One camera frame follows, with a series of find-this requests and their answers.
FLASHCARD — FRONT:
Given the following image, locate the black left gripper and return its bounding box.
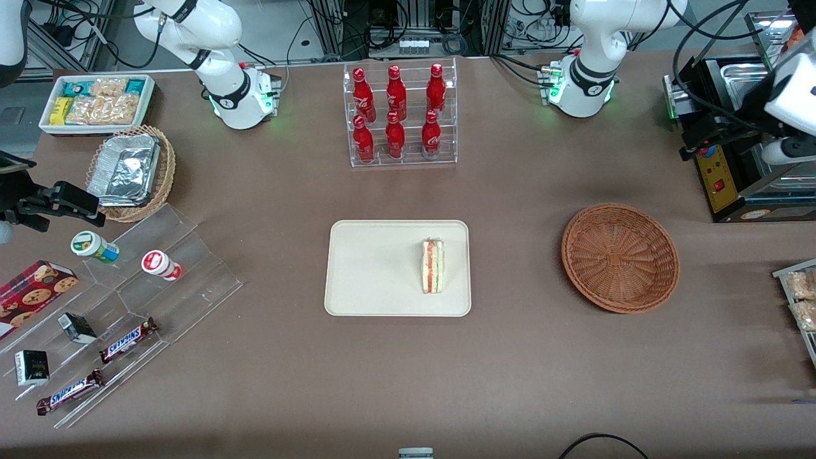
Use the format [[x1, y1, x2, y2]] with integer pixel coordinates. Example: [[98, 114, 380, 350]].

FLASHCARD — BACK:
[[679, 83, 782, 161]]

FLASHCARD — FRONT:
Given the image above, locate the plastic sandwich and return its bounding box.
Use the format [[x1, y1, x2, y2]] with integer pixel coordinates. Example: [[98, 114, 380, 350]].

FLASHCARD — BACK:
[[421, 238, 445, 295]]

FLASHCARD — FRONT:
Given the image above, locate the clear bag of crackers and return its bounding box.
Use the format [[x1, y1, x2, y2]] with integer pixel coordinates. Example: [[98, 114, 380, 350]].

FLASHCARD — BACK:
[[789, 300, 816, 332], [784, 270, 816, 301], [67, 94, 139, 126], [89, 78, 129, 97]]

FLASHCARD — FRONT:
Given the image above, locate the cream rectangular serving tray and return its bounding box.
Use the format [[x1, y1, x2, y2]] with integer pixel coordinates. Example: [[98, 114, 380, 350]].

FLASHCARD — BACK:
[[324, 220, 472, 317]]

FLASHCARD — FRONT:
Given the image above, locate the green lidded yogurt cup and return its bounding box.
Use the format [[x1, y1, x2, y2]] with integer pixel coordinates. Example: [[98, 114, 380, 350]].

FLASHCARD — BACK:
[[70, 231, 120, 264]]

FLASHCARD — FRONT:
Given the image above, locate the black steel heating appliance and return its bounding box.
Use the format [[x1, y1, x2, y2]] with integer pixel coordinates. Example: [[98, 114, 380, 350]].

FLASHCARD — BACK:
[[663, 54, 816, 224]]

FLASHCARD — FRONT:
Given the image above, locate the dark green tea carton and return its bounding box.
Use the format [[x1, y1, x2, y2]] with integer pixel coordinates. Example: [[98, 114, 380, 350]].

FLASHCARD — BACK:
[[14, 349, 50, 386], [57, 312, 98, 345]]

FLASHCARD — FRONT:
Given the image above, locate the red cola bottle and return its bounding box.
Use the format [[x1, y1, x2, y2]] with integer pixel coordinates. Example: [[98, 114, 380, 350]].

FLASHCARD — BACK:
[[353, 115, 375, 163], [353, 68, 377, 122], [386, 112, 406, 159], [426, 62, 447, 112], [421, 110, 442, 155], [386, 65, 407, 120]]

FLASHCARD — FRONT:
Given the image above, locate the red lidded yogurt cup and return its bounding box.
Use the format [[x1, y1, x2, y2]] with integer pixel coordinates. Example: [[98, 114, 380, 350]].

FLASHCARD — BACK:
[[142, 250, 184, 281]]

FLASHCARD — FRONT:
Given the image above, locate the white plastic snack bin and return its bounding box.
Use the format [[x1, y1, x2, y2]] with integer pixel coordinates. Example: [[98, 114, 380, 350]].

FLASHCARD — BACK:
[[40, 75, 156, 136]]

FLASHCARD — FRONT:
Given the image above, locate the steel mesh tray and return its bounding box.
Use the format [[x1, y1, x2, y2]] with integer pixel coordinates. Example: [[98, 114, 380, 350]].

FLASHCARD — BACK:
[[745, 9, 816, 64]]

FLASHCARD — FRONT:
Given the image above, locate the brown round wicker basket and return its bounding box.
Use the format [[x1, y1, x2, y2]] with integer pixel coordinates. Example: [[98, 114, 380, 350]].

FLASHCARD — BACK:
[[561, 203, 680, 314]]

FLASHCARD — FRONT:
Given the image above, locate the light wicker basket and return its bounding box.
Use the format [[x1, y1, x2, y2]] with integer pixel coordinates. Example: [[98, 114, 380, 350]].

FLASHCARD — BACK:
[[86, 126, 176, 222]]

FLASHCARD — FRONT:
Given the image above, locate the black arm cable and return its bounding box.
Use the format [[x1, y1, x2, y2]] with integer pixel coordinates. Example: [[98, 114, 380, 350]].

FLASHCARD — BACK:
[[672, 0, 756, 122]]

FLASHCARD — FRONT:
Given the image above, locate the black loose cable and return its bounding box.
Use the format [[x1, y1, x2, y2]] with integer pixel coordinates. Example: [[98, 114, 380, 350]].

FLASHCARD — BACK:
[[559, 433, 650, 459]]

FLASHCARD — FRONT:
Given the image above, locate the clear acrylic bottle rack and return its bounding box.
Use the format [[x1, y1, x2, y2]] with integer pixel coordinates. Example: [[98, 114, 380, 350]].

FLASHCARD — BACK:
[[343, 57, 458, 168]]

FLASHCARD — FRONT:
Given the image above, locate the Snickers chocolate bar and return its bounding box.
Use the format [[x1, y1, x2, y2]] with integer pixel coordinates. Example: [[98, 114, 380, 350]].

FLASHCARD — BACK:
[[99, 317, 158, 364], [36, 370, 105, 415]]

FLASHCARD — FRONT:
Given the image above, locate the aluminium foil container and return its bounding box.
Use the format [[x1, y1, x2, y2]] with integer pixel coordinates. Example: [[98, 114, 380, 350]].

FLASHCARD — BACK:
[[87, 134, 160, 206]]

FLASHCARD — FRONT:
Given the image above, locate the clear acrylic stepped display stand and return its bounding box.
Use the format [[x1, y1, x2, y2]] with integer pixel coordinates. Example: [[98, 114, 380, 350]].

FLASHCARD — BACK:
[[0, 203, 243, 429]]

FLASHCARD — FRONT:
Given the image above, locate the steel snack tray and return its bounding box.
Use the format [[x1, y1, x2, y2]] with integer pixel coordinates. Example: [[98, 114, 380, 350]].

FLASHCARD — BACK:
[[773, 258, 816, 368]]

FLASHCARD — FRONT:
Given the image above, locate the red tartan cookie box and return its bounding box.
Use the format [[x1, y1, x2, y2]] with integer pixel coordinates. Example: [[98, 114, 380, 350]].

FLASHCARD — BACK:
[[0, 260, 78, 339]]

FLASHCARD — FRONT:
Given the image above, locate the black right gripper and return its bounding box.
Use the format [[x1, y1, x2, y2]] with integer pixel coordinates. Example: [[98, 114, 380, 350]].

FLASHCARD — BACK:
[[0, 181, 106, 232]]

